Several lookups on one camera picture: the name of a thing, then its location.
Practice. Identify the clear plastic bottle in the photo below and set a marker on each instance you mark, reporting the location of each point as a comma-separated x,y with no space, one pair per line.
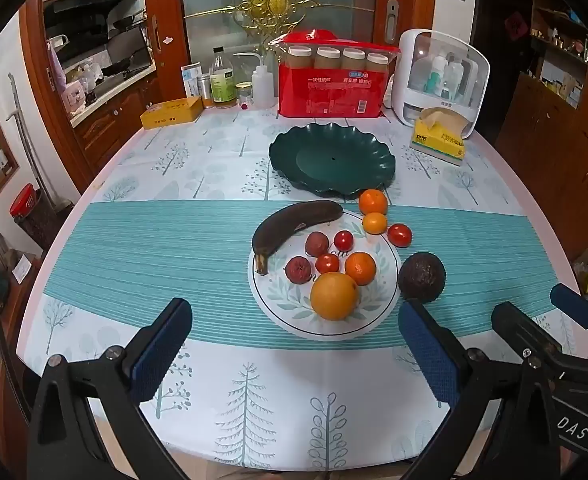
456,80

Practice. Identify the small glass jar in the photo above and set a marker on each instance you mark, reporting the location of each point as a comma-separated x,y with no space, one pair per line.
244,96

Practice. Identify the red lid container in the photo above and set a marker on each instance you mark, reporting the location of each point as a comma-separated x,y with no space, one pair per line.
26,202

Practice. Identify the wrinkled dark red fruit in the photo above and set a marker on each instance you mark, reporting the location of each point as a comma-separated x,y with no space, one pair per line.
317,243
298,269

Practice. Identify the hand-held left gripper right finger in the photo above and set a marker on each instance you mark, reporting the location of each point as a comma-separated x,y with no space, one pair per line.
426,355

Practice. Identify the red paper cup pack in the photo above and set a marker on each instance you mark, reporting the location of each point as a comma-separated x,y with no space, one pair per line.
334,95

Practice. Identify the green label oil bottle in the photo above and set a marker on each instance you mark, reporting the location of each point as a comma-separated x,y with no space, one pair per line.
222,85

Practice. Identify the white squeeze bottle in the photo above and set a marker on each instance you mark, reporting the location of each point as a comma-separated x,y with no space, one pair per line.
261,87

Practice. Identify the paper cup stack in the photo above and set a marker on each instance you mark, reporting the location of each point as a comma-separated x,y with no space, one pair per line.
354,58
300,57
377,62
328,57

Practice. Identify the pink small appliance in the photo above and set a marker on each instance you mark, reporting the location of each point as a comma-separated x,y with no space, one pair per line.
73,97

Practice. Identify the metal can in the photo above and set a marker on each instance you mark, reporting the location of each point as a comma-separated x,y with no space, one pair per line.
204,92

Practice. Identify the range hood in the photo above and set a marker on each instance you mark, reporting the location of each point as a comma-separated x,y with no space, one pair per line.
93,2

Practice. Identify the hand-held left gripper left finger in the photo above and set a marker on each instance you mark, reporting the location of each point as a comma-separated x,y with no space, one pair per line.
161,345

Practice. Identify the white storage organiser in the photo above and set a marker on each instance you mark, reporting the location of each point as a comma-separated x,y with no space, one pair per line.
404,85

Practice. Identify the dark green scalloped plate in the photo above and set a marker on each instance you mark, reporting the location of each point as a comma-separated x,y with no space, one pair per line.
334,160

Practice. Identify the purple hanging bag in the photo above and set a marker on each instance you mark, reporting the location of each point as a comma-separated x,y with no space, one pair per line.
57,67

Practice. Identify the large yellow orange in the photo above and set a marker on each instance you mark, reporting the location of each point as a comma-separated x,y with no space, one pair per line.
335,296

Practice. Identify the metal pole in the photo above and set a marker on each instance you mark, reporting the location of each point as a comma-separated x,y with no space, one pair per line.
23,130

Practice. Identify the flat yellow box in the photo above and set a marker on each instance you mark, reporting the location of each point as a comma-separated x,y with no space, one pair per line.
171,114

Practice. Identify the red cherry tomato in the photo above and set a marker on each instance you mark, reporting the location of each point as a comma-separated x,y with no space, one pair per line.
399,235
344,240
327,263

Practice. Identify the white carton box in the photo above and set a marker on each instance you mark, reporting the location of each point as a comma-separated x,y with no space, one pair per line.
191,80

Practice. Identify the white leaf-print plate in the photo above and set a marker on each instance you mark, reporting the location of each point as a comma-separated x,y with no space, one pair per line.
294,310

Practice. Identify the small yellow-orange citrus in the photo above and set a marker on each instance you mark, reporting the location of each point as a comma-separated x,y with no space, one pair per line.
375,223

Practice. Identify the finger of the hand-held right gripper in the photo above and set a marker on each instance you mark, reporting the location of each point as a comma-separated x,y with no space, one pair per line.
574,305
519,322

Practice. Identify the wooden display shelf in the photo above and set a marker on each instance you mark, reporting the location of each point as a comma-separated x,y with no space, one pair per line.
559,135

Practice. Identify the dark overripe banana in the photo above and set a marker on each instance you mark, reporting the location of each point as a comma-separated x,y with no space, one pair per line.
284,220

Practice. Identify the white bottle teal label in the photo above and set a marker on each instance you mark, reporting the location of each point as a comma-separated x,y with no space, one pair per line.
438,77

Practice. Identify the yellow tissue box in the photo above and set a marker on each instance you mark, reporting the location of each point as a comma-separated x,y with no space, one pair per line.
439,142

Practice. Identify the dark brown avocado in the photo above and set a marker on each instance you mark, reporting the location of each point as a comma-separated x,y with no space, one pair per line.
422,277

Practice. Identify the round orange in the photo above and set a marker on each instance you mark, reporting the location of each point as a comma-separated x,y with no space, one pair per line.
360,267
373,202

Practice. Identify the wooden lower cabinet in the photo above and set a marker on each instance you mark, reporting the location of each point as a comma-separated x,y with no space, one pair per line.
118,120

